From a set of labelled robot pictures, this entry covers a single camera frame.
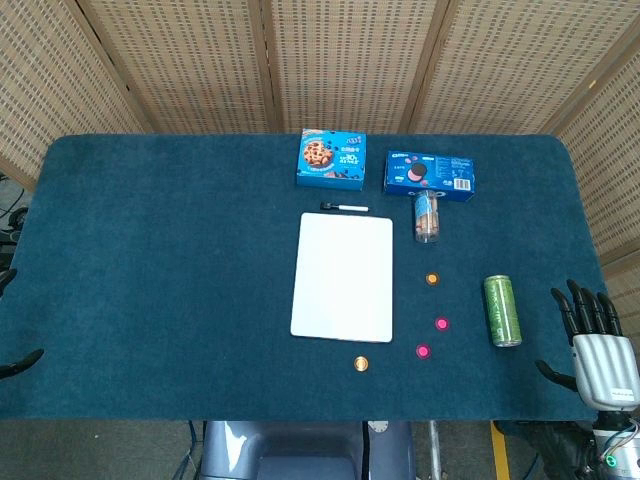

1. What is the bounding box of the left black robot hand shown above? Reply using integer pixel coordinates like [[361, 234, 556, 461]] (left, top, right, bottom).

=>
[[0, 268, 45, 381]]

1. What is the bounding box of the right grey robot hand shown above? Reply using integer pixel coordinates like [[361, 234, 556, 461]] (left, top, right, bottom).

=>
[[534, 278, 640, 412]]

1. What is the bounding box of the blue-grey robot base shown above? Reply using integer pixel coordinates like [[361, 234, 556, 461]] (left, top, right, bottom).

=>
[[199, 420, 416, 480]]

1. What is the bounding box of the green drink can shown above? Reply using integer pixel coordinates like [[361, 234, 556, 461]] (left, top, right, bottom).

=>
[[482, 273, 523, 348]]

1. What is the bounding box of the white board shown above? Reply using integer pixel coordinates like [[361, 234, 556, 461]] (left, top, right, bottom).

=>
[[289, 212, 395, 344]]

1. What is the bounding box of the dark teal table cloth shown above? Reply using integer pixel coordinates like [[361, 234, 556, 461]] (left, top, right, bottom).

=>
[[0, 133, 631, 422]]

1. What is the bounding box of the metal table leg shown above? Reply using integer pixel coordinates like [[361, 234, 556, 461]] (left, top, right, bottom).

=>
[[428, 420, 444, 480]]

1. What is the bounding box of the clear snack jar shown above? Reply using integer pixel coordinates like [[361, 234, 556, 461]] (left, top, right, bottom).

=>
[[411, 188, 441, 245]]

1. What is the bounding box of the dark blue Oreo box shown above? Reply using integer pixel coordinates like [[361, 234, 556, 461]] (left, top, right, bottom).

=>
[[382, 149, 476, 203]]

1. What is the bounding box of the light blue cookie box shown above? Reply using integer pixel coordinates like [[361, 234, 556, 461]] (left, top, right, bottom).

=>
[[295, 128, 368, 193]]

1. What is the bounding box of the woven bamboo folding screen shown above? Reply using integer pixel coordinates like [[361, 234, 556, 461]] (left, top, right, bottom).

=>
[[0, 0, 640, 351]]

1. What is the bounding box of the black equipment with cables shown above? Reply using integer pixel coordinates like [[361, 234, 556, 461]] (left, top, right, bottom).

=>
[[0, 174, 32, 261]]

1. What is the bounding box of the blue floor cable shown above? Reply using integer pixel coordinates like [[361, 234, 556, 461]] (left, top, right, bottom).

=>
[[172, 420, 202, 480]]

